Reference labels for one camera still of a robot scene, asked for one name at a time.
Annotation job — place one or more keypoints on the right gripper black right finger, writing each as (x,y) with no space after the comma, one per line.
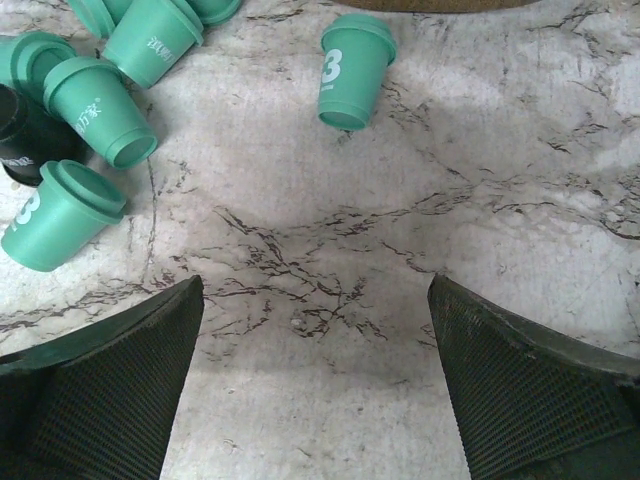
(531,402)

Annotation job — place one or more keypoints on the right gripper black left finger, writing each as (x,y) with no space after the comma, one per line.
(100,402)

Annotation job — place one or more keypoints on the green capsule number 3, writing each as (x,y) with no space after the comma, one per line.
(70,207)

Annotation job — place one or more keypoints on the black coffee capsule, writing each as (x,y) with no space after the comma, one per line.
(30,137)

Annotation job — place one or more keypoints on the green capsule with chinese text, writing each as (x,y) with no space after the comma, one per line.
(89,94)

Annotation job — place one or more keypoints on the green capsule far left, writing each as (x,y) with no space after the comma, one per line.
(28,58)

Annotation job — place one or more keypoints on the green capsule lying upper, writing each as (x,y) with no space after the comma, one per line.
(151,37)

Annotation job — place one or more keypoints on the green capsule top edge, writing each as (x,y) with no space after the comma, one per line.
(100,17)

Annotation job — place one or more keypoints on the green capsule with number 3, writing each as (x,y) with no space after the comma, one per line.
(358,49)

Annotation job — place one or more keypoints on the brown cloth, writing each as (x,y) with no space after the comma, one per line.
(436,6)

